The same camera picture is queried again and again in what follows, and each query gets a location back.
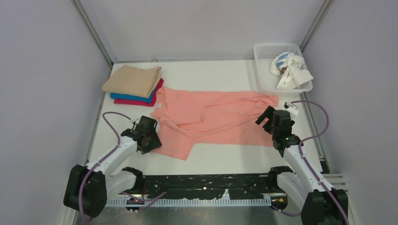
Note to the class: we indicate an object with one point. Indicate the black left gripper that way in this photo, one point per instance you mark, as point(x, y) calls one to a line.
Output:
point(149, 133)

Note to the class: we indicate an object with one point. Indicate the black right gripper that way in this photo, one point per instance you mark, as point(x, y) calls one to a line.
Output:
point(274, 118)

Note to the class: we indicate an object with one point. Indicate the salmon pink t-shirt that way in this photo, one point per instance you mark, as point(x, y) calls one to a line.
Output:
point(212, 117)

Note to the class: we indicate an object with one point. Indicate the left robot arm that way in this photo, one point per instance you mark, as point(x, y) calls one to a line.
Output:
point(90, 186)

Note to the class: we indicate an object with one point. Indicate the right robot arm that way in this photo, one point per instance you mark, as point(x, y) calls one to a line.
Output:
point(320, 203)

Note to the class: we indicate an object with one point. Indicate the magenta folded t-shirt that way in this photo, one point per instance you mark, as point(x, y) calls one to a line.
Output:
point(140, 103)

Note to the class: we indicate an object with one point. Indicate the blue folded t-shirt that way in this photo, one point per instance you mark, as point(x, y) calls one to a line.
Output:
point(133, 98)

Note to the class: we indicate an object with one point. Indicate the white crumpled t-shirt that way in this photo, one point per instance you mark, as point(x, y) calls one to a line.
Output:
point(288, 66)

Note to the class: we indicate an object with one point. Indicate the beige folded t-shirt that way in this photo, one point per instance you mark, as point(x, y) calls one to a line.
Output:
point(133, 81)

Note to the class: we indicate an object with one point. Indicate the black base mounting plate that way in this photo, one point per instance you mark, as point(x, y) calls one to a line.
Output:
point(207, 187)

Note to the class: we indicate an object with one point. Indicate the white plastic basket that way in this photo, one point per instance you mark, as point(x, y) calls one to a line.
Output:
point(266, 82)

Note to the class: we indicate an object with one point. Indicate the white slotted cable duct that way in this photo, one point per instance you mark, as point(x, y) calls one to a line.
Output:
point(222, 202)

